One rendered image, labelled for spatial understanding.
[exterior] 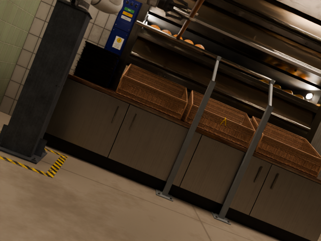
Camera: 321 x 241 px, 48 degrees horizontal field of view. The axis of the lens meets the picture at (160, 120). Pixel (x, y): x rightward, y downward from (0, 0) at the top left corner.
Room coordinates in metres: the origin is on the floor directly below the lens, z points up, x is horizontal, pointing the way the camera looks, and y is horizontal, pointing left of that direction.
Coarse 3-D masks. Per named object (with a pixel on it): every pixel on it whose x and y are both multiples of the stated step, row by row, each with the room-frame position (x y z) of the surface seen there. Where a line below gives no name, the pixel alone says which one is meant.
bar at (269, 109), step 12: (144, 24) 2.89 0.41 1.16; (168, 36) 2.91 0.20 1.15; (216, 60) 2.93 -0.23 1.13; (228, 60) 2.95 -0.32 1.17; (252, 72) 2.95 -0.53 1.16; (204, 96) 2.71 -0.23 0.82; (204, 108) 2.71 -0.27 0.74; (264, 120) 2.74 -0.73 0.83; (192, 132) 2.71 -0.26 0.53; (252, 144) 2.74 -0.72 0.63; (180, 156) 2.71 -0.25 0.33; (240, 168) 2.75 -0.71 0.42; (168, 180) 2.71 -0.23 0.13; (240, 180) 2.74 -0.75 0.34; (156, 192) 2.70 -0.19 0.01; (168, 192) 2.71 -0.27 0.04; (228, 204) 2.74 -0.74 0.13; (216, 216) 2.75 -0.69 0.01
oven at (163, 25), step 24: (216, 0) 3.30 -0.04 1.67; (168, 24) 3.46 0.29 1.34; (264, 24) 3.33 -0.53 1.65; (168, 48) 3.28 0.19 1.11; (216, 48) 3.62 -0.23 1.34; (312, 48) 3.36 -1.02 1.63; (120, 72) 3.26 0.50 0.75; (168, 72) 3.28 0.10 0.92; (264, 72) 3.82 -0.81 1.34; (288, 72) 3.45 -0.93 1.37; (216, 96) 3.32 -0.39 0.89; (312, 96) 3.61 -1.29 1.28
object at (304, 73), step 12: (156, 12) 3.28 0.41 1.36; (168, 12) 3.18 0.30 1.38; (180, 12) 3.13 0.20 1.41; (192, 24) 3.23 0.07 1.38; (204, 24) 3.15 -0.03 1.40; (216, 36) 3.27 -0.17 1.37; (228, 36) 3.17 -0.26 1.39; (240, 48) 3.31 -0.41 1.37; (252, 48) 3.21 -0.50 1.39; (264, 60) 3.36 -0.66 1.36; (276, 60) 3.25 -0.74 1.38; (288, 60) 3.20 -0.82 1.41; (300, 72) 3.30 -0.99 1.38; (312, 72) 3.22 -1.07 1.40
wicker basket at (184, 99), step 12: (132, 72) 3.22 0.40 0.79; (144, 72) 3.23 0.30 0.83; (120, 84) 2.88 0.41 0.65; (132, 84) 2.77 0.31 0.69; (144, 84) 2.78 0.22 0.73; (156, 84) 3.23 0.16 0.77; (168, 84) 3.25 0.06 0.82; (132, 96) 2.78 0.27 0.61; (144, 96) 3.19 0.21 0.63; (156, 96) 2.79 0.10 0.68; (168, 96) 2.79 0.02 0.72; (156, 108) 2.80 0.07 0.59; (168, 108) 2.80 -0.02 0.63; (180, 108) 3.05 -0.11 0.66
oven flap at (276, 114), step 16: (144, 48) 3.27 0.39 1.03; (160, 48) 3.30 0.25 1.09; (160, 64) 3.24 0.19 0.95; (176, 64) 3.29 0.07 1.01; (192, 64) 3.32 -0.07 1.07; (192, 80) 3.27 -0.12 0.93; (208, 80) 3.30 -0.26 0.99; (224, 80) 3.33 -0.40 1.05; (240, 96) 3.32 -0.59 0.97; (256, 96) 3.35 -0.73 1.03; (272, 96) 3.38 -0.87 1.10; (272, 112) 3.31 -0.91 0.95; (288, 112) 3.37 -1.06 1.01; (304, 112) 3.40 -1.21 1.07; (304, 128) 3.33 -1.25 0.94
